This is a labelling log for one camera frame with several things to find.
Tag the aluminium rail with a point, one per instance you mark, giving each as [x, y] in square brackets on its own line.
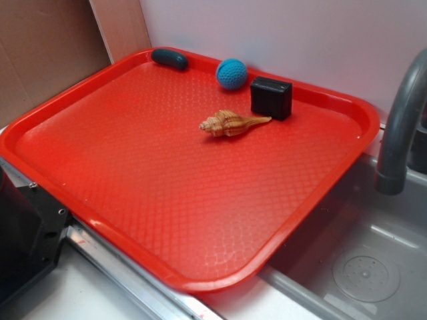
[94, 281]

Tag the brown cardboard panel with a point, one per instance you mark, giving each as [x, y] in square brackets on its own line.
[46, 47]

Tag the blue dimpled ball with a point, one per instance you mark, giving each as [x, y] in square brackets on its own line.
[231, 74]

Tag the grey toy sink basin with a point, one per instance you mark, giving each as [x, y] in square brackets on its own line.
[358, 255]

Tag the black mounting block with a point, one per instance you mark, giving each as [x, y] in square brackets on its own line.
[33, 226]

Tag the black box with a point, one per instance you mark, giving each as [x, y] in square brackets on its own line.
[271, 98]

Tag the striped tan seashell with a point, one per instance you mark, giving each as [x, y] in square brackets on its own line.
[228, 123]

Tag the grey faucet spout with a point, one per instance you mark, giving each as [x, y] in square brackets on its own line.
[404, 141]

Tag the dark teal oblong object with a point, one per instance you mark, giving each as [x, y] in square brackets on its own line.
[170, 58]

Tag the red plastic tray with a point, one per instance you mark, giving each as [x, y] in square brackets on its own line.
[123, 151]

